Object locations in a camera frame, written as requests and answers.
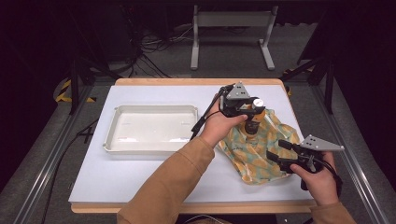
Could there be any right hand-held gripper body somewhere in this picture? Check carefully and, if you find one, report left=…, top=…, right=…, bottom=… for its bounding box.
left=287, top=133, right=346, bottom=175

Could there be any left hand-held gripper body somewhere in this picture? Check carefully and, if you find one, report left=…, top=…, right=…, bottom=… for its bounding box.
left=219, top=81, right=260, bottom=119

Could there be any orange bottle with silver cap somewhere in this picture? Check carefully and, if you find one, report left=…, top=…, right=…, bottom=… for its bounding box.
left=243, top=98, right=267, bottom=138

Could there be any floral green and yellow bag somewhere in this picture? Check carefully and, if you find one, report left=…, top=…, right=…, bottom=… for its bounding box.
left=217, top=107, right=302, bottom=186

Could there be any person's left hand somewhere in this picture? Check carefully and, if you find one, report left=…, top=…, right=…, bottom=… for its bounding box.
left=199, top=100, right=249, bottom=149

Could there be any person's right hand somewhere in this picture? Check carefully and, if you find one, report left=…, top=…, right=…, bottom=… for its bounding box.
left=289, top=151, right=341, bottom=207

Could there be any black tripod stand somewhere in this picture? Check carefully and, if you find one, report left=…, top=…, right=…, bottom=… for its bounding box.
left=65, top=54, right=123, bottom=116
left=279, top=50, right=336, bottom=115

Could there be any grey metal stand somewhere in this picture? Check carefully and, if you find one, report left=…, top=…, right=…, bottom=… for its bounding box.
left=190, top=4, right=279, bottom=71

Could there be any white plastic tray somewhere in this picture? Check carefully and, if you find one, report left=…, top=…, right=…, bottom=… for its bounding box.
left=103, top=105, right=199, bottom=156

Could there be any white table mat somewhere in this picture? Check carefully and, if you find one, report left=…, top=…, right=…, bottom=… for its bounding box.
left=68, top=84, right=314, bottom=205

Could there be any yellow and black hazard tape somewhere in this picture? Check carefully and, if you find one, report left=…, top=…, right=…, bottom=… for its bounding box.
left=55, top=78, right=97, bottom=104

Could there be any right hand-held gripper black cable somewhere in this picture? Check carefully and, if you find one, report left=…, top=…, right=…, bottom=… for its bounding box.
left=300, top=164, right=344, bottom=198

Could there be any hand-held gripper black cable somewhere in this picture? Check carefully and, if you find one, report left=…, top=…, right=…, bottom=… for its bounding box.
left=300, top=164, right=344, bottom=198
left=190, top=83, right=236, bottom=141

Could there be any left hand-held gripper black cable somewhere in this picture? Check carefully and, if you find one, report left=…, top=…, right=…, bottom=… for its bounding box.
left=190, top=83, right=236, bottom=141

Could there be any aluminium rail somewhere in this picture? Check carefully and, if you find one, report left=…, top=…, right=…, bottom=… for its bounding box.
left=311, top=83, right=390, bottom=224
left=13, top=83, right=95, bottom=224

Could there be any thin white cable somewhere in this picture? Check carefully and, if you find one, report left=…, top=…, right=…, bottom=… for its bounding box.
left=179, top=213, right=226, bottom=224

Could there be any tangle of black floor cables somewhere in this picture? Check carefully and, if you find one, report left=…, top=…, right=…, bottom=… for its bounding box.
left=122, top=18, right=194, bottom=78

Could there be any long black floor cable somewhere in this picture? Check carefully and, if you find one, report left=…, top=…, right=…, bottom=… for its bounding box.
left=40, top=119, right=100, bottom=224

